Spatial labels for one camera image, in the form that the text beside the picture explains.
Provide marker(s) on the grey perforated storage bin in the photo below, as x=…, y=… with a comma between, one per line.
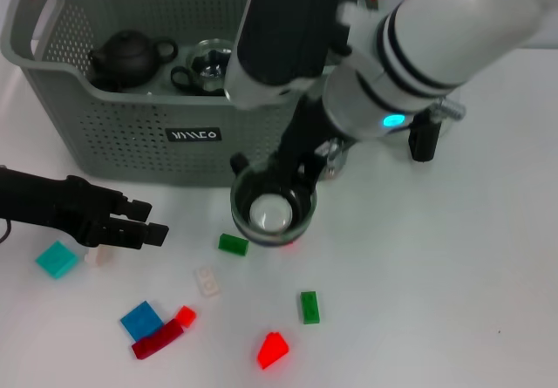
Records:
x=131, y=144

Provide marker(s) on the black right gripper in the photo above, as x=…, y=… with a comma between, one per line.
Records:
x=305, y=131

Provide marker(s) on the blue toy brick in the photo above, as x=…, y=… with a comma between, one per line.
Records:
x=140, y=318

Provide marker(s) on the black clay teapot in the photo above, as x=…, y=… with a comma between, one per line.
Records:
x=126, y=56

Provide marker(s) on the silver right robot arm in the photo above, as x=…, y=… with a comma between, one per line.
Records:
x=436, y=43

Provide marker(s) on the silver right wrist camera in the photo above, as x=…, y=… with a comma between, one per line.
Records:
x=283, y=35

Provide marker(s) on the teal toy brick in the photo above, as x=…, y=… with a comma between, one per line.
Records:
x=56, y=259

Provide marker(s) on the green toy brick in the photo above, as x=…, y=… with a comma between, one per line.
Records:
x=310, y=307
x=233, y=244

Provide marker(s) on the glass carafe black lid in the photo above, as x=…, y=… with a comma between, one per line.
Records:
x=425, y=144

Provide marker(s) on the small orange-red toy brick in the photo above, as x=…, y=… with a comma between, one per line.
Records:
x=186, y=316

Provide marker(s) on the dark red long brick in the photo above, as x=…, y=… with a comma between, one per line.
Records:
x=157, y=339

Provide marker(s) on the clear white toy brick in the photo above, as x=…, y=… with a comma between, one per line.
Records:
x=207, y=281

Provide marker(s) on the pale pink toy brick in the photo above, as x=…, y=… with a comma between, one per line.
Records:
x=99, y=257

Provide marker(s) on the glass teacup black sleeve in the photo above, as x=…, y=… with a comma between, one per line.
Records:
x=270, y=218
x=205, y=72

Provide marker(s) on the red sloped toy brick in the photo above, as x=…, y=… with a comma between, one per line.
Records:
x=272, y=351

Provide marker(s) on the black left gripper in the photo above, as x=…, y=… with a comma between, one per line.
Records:
x=52, y=200

